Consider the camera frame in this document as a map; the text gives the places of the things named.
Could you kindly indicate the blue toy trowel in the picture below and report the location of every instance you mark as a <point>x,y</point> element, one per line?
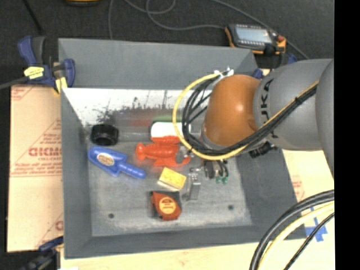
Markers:
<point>112,160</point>

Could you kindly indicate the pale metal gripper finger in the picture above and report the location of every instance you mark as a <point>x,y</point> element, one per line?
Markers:
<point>197,190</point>
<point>191,187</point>

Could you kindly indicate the red toy lobster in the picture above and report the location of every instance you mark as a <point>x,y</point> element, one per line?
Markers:
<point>161,150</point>

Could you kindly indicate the brown cardboard board red print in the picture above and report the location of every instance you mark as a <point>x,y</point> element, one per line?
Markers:
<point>33,150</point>

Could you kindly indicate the orange tape measure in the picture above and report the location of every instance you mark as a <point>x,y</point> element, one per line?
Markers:
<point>166,205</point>

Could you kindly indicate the black cylinder on white bracket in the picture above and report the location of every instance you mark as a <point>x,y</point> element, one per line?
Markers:
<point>260,150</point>

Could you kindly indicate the yellow sponge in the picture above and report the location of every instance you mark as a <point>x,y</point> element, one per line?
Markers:
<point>172,178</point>

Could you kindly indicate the white and green bottle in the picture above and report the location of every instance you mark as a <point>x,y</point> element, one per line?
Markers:
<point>164,128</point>

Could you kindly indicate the grey metal bin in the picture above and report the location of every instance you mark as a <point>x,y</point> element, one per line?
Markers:
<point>126,201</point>

